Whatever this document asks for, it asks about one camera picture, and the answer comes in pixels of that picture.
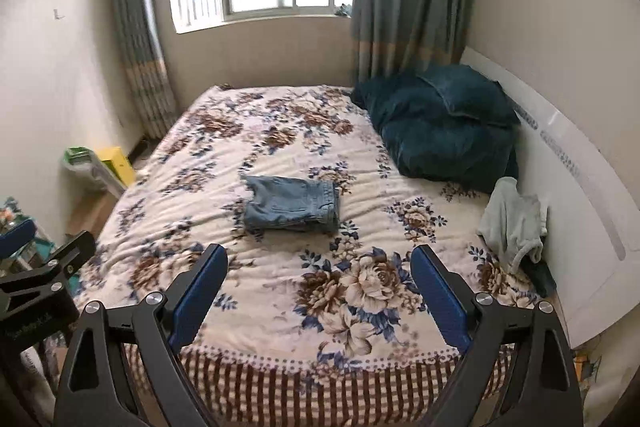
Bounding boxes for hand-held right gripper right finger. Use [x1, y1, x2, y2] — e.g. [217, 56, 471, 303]
[410, 244, 586, 427]

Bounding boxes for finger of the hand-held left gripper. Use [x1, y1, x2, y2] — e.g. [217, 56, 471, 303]
[30, 230, 97, 293]

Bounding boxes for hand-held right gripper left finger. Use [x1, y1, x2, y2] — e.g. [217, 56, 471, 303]
[52, 243, 229, 427]

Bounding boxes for blue denim pants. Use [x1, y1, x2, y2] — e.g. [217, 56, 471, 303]
[243, 175, 342, 235]

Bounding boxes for green and white bag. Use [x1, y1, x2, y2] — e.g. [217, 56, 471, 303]
[62, 147, 126, 200]

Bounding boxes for light green garment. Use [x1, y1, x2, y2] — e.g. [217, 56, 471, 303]
[477, 177, 548, 273]

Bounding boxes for yellow box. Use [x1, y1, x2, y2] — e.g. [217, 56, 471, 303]
[97, 147, 136, 188]

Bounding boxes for floral bed blanket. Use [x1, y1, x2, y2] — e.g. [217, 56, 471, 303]
[75, 84, 556, 420]

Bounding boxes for dark teal quilt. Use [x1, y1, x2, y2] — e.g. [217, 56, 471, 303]
[350, 72, 521, 194]

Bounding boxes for white headboard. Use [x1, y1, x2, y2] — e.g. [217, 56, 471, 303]
[457, 47, 640, 345]

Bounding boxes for dark teal pillow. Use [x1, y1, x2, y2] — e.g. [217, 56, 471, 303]
[417, 64, 522, 128]

